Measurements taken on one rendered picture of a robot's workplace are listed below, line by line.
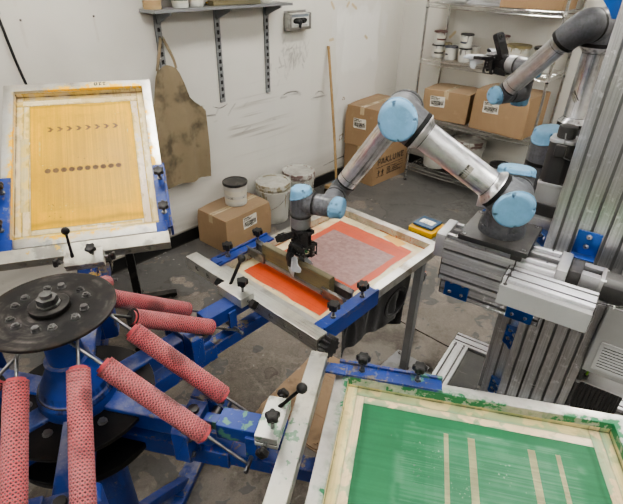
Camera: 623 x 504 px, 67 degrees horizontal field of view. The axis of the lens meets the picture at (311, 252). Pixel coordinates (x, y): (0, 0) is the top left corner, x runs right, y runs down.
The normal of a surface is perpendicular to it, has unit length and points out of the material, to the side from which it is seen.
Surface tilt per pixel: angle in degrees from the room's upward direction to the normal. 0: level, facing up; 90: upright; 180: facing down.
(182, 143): 89
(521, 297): 90
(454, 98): 89
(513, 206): 94
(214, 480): 0
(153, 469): 0
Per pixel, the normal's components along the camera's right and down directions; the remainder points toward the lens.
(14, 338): 0.02, -0.85
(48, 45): 0.74, 0.37
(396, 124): -0.43, 0.41
